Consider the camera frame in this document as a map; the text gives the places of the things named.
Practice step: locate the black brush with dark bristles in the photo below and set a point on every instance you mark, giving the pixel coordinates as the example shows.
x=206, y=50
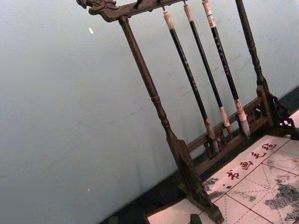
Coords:
x=187, y=70

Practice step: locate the white felt mat, red grid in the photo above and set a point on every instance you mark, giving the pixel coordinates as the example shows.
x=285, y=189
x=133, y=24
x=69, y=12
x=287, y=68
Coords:
x=245, y=186

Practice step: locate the small dark green object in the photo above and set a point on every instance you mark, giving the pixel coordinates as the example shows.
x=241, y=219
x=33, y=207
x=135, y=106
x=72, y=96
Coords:
x=197, y=219

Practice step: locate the black brush with brown bristles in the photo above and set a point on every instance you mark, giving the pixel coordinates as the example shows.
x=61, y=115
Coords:
x=205, y=63

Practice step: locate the dark carved wooden brush rack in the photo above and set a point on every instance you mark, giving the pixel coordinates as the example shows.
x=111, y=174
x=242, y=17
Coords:
x=140, y=63

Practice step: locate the black brush with white bristles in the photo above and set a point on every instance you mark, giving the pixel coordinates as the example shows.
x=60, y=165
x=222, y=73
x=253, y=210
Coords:
x=222, y=54

